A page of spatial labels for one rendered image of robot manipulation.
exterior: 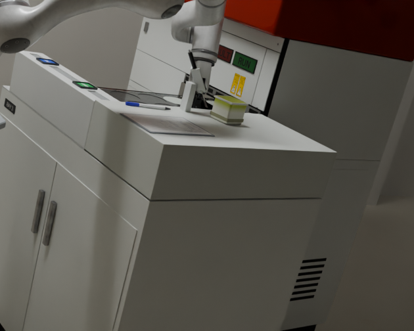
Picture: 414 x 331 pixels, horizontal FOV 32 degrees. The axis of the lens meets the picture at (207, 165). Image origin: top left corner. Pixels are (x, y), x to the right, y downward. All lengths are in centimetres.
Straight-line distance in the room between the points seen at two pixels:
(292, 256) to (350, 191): 72
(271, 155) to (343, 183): 88
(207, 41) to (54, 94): 49
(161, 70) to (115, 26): 122
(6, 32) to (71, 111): 43
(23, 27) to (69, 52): 220
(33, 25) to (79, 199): 53
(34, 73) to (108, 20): 170
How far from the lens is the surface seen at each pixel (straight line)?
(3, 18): 174
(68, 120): 210
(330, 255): 291
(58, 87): 216
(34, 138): 229
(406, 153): 572
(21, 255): 236
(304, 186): 207
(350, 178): 279
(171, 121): 191
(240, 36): 246
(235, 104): 205
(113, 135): 188
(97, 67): 401
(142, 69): 291
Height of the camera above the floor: 141
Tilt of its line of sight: 16 degrees down
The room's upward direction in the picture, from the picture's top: 15 degrees clockwise
